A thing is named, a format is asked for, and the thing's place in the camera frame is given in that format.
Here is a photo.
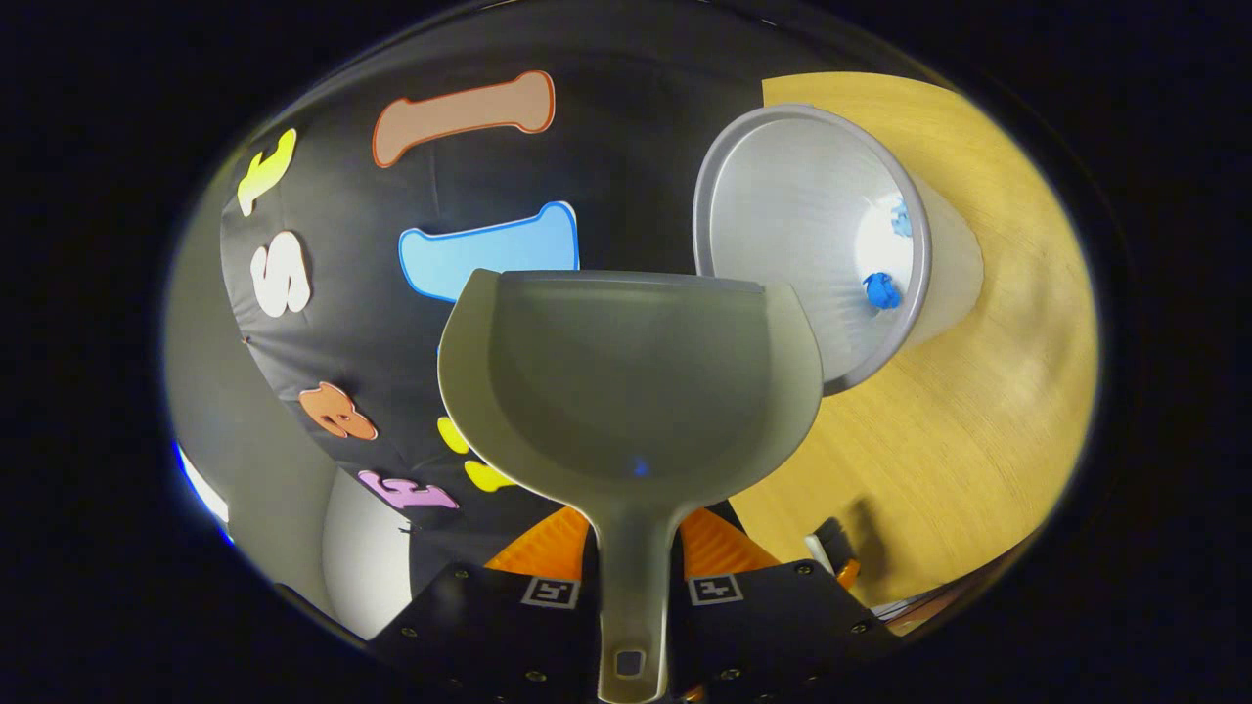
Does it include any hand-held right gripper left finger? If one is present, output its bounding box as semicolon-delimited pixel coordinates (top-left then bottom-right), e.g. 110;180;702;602
367;506;601;704

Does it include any grey plastic dustpan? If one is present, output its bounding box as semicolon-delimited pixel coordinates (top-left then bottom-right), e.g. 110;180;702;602
437;269;825;704

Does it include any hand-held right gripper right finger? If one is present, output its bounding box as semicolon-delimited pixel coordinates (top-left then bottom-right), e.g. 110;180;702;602
665;506;901;704

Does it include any white ribbed garbage bin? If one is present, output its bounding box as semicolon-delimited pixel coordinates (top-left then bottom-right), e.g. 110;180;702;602
693;103;985;397

